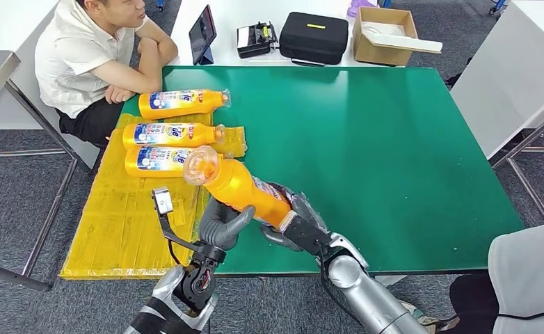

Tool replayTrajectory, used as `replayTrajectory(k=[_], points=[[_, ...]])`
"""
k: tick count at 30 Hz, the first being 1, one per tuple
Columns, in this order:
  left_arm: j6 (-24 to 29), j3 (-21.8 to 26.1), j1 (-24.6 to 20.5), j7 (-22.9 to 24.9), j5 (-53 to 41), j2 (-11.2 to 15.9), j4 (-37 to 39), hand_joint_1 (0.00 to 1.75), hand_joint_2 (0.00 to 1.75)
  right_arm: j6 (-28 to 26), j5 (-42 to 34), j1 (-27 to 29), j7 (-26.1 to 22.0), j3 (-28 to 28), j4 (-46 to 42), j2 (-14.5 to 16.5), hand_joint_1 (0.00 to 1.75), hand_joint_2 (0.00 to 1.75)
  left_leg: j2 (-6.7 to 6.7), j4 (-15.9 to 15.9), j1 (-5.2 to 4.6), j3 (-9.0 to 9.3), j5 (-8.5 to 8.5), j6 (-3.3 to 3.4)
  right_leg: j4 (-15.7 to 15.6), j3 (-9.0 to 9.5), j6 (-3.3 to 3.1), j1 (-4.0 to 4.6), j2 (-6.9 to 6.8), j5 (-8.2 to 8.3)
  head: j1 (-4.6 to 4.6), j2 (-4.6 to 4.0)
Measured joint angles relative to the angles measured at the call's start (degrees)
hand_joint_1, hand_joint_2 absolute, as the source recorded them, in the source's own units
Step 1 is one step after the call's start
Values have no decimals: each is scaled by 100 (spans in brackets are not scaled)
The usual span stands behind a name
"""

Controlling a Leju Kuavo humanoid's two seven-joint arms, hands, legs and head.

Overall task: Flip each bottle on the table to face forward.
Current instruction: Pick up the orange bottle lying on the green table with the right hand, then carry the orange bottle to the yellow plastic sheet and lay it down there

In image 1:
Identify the person's right hand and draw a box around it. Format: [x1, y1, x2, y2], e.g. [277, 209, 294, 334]
[136, 36, 157, 56]

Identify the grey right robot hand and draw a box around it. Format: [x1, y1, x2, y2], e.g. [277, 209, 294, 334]
[259, 182, 333, 254]

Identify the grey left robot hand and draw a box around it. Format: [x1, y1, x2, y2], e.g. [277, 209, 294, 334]
[198, 198, 257, 253]

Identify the person's left hand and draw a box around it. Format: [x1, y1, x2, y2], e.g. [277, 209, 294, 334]
[104, 85, 138, 106]

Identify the orange detergent bottle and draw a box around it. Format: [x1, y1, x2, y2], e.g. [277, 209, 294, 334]
[182, 145, 294, 230]
[122, 122, 227, 151]
[124, 145, 225, 180]
[138, 88, 233, 121]

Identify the person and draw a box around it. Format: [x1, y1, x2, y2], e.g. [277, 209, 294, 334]
[400, 218, 544, 334]
[34, 0, 179, 149]

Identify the black tablet with blue stand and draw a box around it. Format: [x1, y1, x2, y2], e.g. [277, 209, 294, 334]
[188, 5, 218, 66]

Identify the yellow plastic sheet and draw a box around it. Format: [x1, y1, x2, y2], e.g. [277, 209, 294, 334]
[58, 113, 249, 280]

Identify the white table foot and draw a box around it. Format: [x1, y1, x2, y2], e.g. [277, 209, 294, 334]
[375, 274, 408, 287]

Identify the green table mat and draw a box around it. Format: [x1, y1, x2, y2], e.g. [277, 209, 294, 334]
[120, 65, 527, 274]

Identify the white table with side panel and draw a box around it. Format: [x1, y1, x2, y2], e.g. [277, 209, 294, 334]
[0, 0, 100, 171]

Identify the black hard carry case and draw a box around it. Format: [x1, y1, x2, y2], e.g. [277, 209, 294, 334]
[278, 12, 350, 67]

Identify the brown cardboard box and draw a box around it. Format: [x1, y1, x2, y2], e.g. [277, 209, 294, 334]
[351, 6, 419, 67]

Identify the white foam board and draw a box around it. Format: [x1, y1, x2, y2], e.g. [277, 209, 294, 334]
[360, 21, 444, 54]

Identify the black bag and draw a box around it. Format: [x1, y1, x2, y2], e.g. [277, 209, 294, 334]
[443, 55, 475, 88]

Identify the purple plastic object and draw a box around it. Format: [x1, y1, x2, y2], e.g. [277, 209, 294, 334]
[346, 0, 379, 19]

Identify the white table with metal legs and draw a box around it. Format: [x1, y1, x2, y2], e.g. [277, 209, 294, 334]
[449, 0, 544, 225]

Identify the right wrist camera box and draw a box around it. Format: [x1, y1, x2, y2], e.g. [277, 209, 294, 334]
[278, 211, 336, 257]

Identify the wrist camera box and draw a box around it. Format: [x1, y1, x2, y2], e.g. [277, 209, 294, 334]
[278, 211, 336, 257]
[150, 186, 230, 264]

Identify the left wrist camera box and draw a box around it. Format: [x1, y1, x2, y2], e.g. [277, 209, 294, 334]
[150, 186, 230, 264]

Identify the black cable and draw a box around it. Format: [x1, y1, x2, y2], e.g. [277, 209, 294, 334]
[497, 304, 544, 321]

